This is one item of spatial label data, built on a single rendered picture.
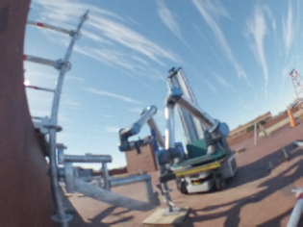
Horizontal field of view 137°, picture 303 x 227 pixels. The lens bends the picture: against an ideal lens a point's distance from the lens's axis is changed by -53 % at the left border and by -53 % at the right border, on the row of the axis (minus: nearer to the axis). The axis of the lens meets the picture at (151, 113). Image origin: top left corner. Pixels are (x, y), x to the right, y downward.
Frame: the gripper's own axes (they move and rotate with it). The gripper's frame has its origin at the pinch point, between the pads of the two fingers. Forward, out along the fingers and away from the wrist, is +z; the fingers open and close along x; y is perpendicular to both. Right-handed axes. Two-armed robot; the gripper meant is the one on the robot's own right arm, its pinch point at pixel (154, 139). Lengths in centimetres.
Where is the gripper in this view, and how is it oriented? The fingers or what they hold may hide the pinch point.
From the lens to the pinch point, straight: 111.8
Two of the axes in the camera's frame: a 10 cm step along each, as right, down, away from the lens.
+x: 2.2, 3.5, 9.1
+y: -2.1, -8.9, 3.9
